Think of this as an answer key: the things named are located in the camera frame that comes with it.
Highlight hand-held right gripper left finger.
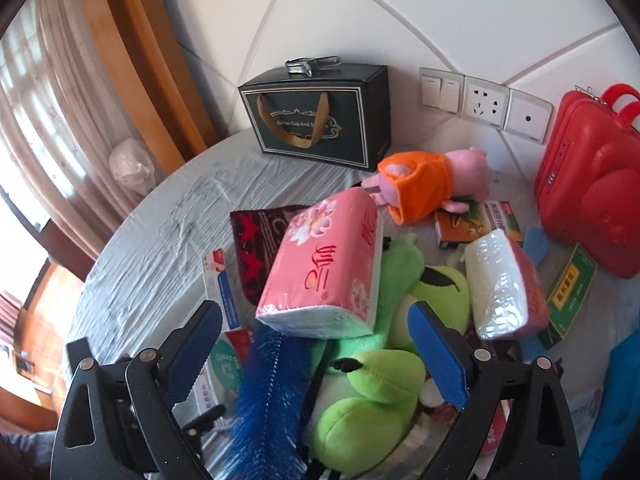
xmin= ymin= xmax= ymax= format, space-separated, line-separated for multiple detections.
xmin=50 ymin=301 xmax=224 ymax=480

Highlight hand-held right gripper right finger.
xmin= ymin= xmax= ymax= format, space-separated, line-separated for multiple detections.
xmin=406 ymin=300 xmax=582 ymax=480

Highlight large pink tissue pack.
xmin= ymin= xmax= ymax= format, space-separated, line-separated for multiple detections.
xmin=255 ymin=189 xmax=385 ymax=339

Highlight blue plastic crate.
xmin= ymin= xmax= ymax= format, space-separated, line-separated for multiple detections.
xmin=580 ymin=335 xmax=640 ymax=480

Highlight grey covered desktop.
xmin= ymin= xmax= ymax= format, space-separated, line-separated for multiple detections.
xmin=65 ymin=132 xmax=640 ymax=480

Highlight green white red box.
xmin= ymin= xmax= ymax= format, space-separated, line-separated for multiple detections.
xmin=207 ymin=327 xmax=261 ymax=412

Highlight lime green frog plush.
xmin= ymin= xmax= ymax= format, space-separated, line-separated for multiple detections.
xmin=305 ymin=234 xmax=472 ymax=477

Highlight blue white medicine box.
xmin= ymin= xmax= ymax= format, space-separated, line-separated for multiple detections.
xmin=201 ymin=248 xmax=254 ymax=322

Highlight blue bottle brush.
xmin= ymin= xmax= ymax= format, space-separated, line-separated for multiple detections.
xmin=220 ymin=330 xmax=314 ymax=480

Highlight small pink tissue pack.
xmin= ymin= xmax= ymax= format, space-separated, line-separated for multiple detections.
xmin=464 ymin=230 xmax=550 ymax=342

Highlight orange green medicine box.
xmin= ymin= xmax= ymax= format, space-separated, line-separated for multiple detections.
xmin=433 ymin=208 xmax=489 ymax=251

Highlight dark cloth with red stars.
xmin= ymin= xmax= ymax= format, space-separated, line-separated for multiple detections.
xmin=230 ymin=204 xmax=302 ymax=307

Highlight long green box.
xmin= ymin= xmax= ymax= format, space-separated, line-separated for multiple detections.
xmin=539 ymin=242 xmax=599 ymax=351

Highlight white printed packet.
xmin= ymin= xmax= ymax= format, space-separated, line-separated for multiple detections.
xmin=566 ymin=385 xmax=609 ymax=449

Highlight pink pig plush orange dress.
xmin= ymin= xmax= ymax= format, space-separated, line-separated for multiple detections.
xmin=361 ymin=146 xmax=491 ymax=226

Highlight white plastic bag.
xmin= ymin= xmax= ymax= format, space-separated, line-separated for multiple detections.
xmin=108 ymin=138 xmax=156 ymax=194

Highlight red plastic suitcase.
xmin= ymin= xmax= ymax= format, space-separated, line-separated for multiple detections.
xmin=533 ymin=83 xmax=640 ymax=280

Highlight dark gift box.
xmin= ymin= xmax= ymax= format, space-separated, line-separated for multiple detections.
xmin=237 ymin=64 xmax=390 ymax=170

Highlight sheer pink curtain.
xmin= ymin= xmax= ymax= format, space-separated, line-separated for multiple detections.
xmin=0 ymin=0 xmax=153 ymax=283

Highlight silver metal clip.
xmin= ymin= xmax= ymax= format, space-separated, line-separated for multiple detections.
xmin=284 ymin=54 xmax=344 ymax=79

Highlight white wall plate with hole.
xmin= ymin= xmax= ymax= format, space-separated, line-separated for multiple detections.
xmin=502 ymin=88 xmax=551 ymax=144

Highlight white wall outlet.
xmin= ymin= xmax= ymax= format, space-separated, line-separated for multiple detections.
xmin=460 ymin=75 xmax=511 ymax=129

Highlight white wall switch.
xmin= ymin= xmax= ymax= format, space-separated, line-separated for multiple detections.
xmin=419 ymin=67 xmax=465 ymax=114

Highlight wooden wall frame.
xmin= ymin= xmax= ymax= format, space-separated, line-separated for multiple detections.
xmin=82 ymin=0 xmax=224 ymax=162

